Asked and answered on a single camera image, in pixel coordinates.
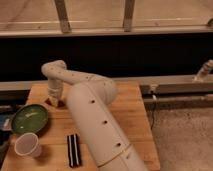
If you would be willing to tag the pale translucent gripper finger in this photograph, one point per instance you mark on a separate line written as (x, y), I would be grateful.
(54, 101)

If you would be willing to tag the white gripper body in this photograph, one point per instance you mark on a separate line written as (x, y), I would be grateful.
(55, 88)

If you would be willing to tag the white plastic cup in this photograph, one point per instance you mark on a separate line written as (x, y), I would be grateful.
(28, 145)

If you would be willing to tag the red pepper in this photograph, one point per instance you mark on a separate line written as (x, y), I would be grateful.
(61, 103)

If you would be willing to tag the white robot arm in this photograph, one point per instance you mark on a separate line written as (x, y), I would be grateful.
(87, 101)

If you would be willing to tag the wooden post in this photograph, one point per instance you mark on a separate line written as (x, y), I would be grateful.
(128, 15)
(62, 16)

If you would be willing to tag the left wooden post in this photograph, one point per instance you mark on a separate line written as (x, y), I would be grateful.
(62, 16)

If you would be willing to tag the metal rail beam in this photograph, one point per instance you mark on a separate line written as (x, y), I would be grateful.
(178, 84)

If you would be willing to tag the right wooden post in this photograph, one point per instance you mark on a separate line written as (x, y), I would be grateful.
(128, 15)

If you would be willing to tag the green ceramic bowl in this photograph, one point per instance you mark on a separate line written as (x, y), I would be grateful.
(30, 118)

